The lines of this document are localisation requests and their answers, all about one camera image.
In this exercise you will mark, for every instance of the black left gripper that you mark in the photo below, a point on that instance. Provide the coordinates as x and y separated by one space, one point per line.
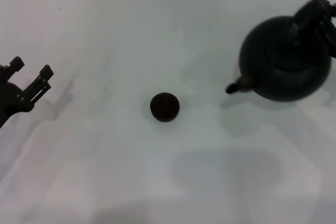
10 100

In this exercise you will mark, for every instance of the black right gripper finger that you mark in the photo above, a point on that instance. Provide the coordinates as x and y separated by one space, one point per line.
329 6
330 37

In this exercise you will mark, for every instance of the small dark brown teacup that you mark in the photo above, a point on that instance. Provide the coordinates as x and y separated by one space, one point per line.
165 107

